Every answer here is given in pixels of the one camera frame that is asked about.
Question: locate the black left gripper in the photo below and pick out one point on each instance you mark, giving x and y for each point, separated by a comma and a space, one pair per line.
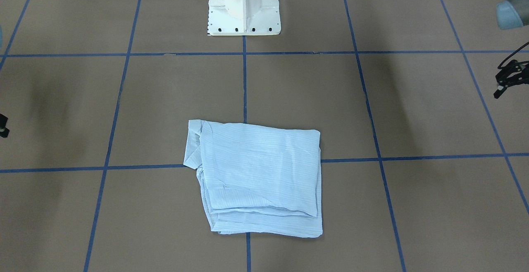
512, 75

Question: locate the light blue button-up shirt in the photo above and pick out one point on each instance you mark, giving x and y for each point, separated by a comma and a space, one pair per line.
257, 179

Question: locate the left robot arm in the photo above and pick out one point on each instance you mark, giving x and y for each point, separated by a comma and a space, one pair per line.
512, 14

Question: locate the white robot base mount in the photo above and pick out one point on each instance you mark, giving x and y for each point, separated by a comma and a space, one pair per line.
243, 18

